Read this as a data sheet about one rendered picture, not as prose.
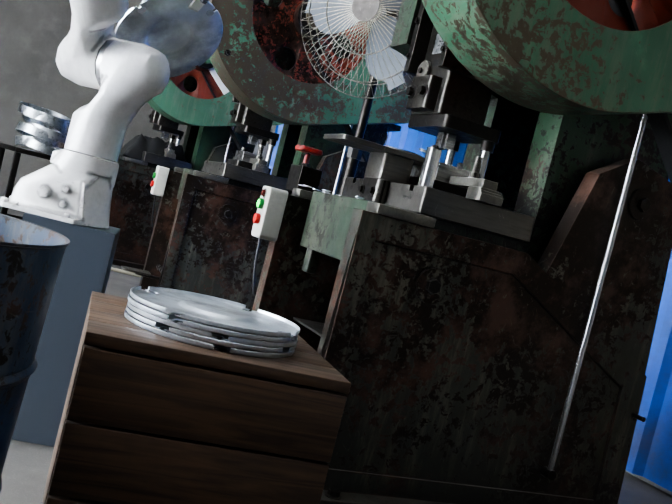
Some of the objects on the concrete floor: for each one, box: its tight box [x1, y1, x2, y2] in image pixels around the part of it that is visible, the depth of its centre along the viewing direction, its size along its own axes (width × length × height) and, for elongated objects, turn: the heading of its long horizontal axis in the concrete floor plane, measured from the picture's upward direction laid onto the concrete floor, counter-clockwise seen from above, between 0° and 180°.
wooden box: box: [42, 291, 351, 504], centre depth 139 cm, size 40×38×35 cm
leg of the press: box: [317, 159, 672, 504], centre depth 185 cm, size 92×12×90 cm, turn 32°
